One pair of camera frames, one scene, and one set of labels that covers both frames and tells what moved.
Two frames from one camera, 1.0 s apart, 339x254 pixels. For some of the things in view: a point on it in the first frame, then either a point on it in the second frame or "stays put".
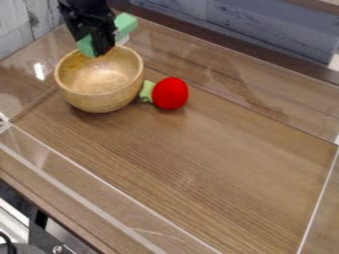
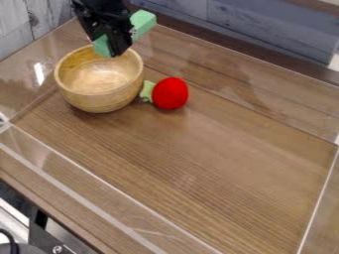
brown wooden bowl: (99, 84) stays put
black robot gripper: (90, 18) -> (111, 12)
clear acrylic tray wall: (106, 219) stays put
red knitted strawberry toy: (168, 92) stays put
